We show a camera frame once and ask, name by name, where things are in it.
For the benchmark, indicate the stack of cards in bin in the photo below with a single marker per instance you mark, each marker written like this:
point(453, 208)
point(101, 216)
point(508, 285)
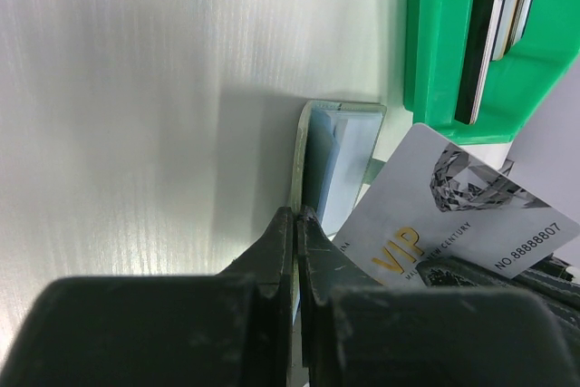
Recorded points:
point(495, 26)

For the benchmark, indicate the green plastic card bin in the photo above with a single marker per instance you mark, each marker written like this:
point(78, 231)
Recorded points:
point(437, 31)

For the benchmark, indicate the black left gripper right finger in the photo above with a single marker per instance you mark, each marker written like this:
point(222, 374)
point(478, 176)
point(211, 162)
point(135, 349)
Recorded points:
point(356, 332)

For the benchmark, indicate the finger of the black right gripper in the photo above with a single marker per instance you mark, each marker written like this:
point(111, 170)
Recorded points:
point(551, 279)

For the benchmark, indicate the white card edge-on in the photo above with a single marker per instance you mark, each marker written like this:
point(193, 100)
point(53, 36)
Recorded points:
point(431, 200)

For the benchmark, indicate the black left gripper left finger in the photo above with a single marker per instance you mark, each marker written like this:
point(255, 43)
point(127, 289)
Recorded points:
point(230, 329)

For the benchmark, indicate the sage green leather card holder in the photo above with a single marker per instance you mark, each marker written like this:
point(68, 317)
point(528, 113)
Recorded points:
point(333, 158)

